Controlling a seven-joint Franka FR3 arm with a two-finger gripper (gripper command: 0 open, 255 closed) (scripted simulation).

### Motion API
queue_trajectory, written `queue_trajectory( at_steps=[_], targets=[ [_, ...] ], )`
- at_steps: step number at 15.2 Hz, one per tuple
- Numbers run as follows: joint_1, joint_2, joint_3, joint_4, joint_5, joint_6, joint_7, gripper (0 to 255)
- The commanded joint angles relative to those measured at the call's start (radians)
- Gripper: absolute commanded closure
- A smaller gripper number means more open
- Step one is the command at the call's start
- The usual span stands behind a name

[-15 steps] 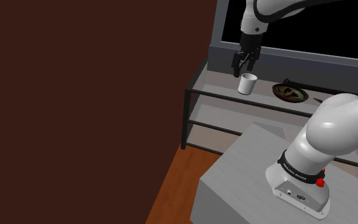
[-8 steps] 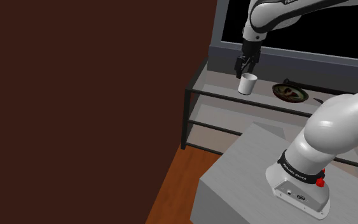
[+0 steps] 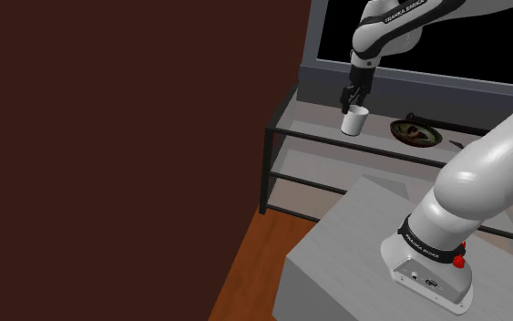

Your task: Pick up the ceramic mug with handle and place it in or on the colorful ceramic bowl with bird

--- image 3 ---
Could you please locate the grey framed black television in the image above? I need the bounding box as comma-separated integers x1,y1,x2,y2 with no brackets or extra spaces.
297,0,513,131

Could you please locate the dark patterned plate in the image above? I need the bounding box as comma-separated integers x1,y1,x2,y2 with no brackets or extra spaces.
389,119,444,149

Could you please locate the black framed glass table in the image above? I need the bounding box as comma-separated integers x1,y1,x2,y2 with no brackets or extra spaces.
259,81,513,291

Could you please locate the grey robot stand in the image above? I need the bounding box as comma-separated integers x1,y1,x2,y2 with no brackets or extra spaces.
272,174,513,321

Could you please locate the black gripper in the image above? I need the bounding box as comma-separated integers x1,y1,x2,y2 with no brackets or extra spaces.
340,65,375,115

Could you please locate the white cup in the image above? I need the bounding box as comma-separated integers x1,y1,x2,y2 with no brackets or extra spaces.
340,104,370,137

